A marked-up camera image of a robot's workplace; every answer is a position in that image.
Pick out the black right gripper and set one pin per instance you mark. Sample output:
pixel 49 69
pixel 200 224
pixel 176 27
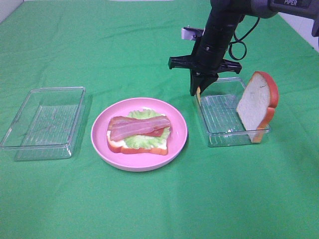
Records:
pixel 204 59

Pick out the yellow cheese slice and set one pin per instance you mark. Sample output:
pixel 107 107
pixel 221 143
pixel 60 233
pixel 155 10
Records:
pixel 198 93

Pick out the bacon strip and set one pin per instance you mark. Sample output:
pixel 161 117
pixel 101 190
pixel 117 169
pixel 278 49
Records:
pixel 139 127
pixel 157 132

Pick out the green lettuce leaf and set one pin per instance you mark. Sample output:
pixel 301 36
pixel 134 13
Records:
pixel 155 139

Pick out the toast bread slice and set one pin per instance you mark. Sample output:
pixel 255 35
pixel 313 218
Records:
pixel 121 127
pixel 256 107

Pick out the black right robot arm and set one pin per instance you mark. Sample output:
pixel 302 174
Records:
pixel 211 43

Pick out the right clear plastic tray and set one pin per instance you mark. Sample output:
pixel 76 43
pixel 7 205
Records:
pixel 220 122

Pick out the clear plastic tray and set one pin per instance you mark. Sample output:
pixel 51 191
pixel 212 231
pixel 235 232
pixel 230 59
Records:
pixel 220 122
pixel 47 124

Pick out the green tablecloth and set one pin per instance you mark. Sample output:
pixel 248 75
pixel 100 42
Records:
pixel 119 50

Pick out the pink round plate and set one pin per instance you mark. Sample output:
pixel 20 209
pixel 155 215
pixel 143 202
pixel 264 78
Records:
pixel 142 161

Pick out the left clear plastic tray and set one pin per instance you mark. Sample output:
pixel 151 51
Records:
pixel 47 124

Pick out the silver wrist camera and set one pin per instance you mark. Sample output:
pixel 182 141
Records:
pixel 190 33

